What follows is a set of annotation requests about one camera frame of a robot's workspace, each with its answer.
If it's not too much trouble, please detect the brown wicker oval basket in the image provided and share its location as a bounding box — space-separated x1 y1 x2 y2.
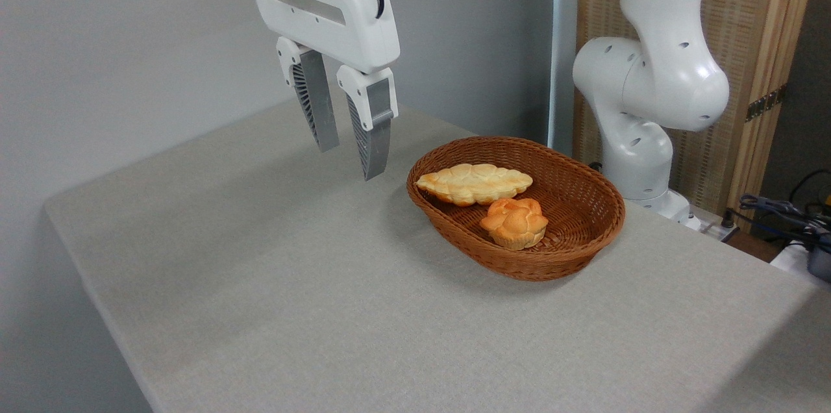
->
406 136 626 282

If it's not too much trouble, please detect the round flower-shaped bread bun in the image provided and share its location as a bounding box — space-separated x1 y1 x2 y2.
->
480 197 549 251

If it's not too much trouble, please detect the white power strip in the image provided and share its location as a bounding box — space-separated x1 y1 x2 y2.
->
689 205 742 242

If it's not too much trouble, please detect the black cables bundle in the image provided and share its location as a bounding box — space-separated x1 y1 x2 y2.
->
739 194 831 240

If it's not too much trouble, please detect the metal screen hinge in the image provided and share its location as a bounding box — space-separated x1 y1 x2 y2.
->
745 84 788 123

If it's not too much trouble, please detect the white vertical pole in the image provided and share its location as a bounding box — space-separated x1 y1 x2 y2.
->
547 0 580 158

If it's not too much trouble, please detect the long braided bread loaf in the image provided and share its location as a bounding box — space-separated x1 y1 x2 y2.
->
415 163 534 207

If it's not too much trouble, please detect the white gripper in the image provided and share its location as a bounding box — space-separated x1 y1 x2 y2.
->
248 0 401 182

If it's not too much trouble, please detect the black looped cable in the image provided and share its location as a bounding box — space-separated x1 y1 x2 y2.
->
788 169 831 207

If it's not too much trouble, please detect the grey fabric tablecloth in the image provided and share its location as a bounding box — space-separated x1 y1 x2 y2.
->
43 83 831 413

